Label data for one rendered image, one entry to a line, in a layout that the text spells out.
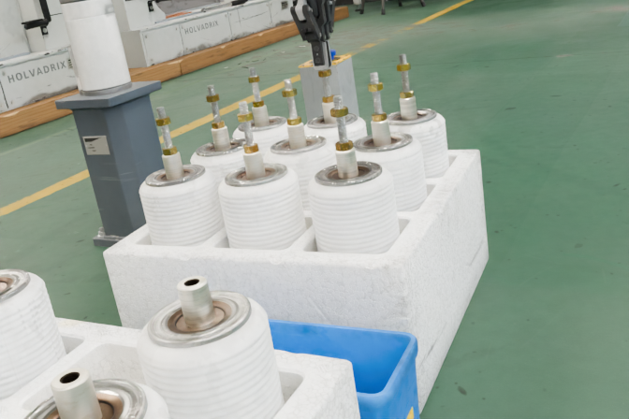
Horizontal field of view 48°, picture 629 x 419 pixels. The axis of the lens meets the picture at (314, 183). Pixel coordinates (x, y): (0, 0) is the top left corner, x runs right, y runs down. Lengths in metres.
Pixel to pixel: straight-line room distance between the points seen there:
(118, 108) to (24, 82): 1.81
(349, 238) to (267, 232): 0.10
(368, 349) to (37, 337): 0.32
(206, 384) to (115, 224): 0.96
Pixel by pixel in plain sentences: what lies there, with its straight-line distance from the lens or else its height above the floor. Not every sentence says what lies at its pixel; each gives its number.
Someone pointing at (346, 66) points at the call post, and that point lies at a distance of 1.20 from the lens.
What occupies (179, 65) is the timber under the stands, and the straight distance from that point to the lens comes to 3.69.
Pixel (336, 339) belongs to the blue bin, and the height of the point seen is 0.11.
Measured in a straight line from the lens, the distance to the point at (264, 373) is 0.51.
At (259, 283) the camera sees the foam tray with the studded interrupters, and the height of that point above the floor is 0.15.
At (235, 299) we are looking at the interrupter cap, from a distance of 0.53.
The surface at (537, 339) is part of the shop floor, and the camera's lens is 0.92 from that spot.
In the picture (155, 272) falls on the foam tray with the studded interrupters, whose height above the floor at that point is 0.16.
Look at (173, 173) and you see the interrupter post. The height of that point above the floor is 0.26.
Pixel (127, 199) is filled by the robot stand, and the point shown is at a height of 0.10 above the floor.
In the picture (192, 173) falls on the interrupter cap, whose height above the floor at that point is 0.25.
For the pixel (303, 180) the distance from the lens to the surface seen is 0.89.
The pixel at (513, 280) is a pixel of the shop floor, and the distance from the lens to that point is 1.06.
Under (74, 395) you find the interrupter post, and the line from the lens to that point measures 0.43.
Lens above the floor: 0.49
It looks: 18 degrees down
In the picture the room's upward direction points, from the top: 9 degrees counter-clockwise
